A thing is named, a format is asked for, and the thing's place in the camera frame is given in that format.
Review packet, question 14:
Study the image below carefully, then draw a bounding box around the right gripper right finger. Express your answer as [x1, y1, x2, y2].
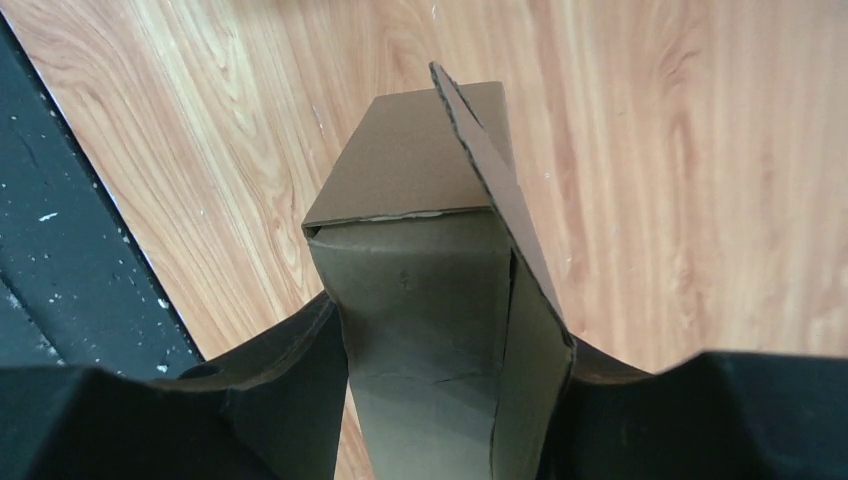
[538, 341, 847, 479]

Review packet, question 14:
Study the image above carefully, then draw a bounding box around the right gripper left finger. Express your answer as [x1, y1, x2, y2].
[1, 293, 348, 479]

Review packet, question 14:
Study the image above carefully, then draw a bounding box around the brown cardboard box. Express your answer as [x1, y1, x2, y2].
[302, 62, 576, 479]

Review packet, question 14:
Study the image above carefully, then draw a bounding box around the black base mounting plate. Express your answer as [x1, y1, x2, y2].
[1, 24, 202, 380]

